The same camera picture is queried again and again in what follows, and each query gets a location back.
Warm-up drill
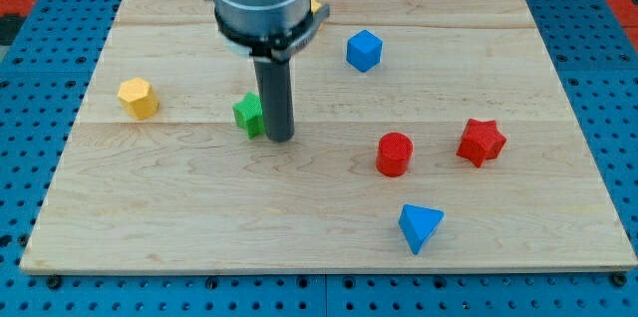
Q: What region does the wooden board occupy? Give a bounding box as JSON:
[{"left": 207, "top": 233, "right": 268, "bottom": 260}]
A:
[{"left": 20, "top": 0, "right": 637, "bottom": 276}]

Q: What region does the blue cube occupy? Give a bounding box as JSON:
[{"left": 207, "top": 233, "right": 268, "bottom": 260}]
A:
[{"left": 346, "top": 30, "right": 383, "bottom": 73}]

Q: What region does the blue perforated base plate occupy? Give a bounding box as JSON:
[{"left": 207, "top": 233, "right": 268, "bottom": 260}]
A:
[{"left": 1, "top": 0, "right": 637, "bottom": 316}]

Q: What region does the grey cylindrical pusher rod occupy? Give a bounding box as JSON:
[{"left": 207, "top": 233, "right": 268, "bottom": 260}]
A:
[{"left": 253, "top": 60, "right": 294, "bottom": 143}]

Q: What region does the red star block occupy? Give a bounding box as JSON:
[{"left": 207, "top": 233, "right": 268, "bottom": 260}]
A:
[{"left": 456, "top": 119, "right": 507, "bottom": 168}]

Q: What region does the yellow block behind arm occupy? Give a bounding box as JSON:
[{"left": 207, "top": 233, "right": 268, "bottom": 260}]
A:
[{"left": 310, "top": 0, "right": 325, "bottom": 30}]

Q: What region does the yellow hexagon block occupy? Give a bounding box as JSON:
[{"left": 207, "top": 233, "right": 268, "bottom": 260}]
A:
[{"left": 118, "top": 78, "right": 160, "bottom": 120}]

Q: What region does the red cylinder block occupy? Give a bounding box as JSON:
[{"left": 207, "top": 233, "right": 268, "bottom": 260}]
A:
[{"left": 376, "top": 132, "right": 414, "bottom": 177}]

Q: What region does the blue triangle block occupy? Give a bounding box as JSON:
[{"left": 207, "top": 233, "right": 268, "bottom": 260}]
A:
[{"left": 399, "top": 204, "right": 445, "bottom": 255}]

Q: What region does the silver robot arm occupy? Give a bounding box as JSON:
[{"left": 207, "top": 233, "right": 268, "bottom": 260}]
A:
[{"left": 213, "top": 0, "right": 330, "bottom": 63}]

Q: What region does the green star block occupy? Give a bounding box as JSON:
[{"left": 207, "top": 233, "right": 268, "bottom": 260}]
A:
[{"left": 232, "top": 92, "right": 265, "bottom": 139}]

